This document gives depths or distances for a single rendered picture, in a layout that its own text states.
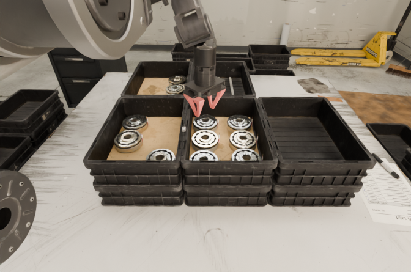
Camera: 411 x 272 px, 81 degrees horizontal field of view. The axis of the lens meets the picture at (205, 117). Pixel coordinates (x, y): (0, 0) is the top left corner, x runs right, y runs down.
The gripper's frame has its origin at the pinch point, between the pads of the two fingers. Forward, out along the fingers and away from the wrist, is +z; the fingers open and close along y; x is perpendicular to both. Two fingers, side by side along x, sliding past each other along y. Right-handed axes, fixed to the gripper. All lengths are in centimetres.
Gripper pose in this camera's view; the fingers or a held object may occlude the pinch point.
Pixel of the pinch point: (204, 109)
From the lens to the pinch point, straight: 72.3
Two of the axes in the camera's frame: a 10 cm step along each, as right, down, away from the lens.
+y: -7.2, 4.0, -5.7
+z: 0.0, 8.2, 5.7
